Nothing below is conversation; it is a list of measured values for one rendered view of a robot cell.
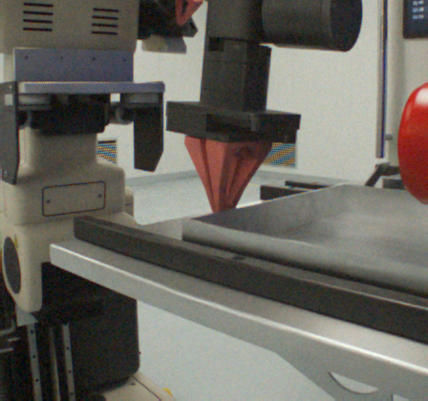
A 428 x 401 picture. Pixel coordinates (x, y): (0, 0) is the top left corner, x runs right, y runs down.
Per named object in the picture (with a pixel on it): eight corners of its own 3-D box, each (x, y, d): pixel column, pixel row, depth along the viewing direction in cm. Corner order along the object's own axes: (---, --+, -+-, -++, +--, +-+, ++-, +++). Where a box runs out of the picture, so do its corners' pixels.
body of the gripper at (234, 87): (255, 137, 40) (264, 39, 38) (161, 121, 46) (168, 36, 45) (301, 136, 45) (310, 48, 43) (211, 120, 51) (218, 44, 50)
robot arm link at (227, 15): (237, -19, 47) (196, -32, 42) (303, -22, 43) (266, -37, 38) (230, 55, 48) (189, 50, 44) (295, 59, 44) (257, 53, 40)
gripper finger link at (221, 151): (217, 233, 43) (227, 116, 41) (157, 213, 48) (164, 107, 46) (267, 221, 48) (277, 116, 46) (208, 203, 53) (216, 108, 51)
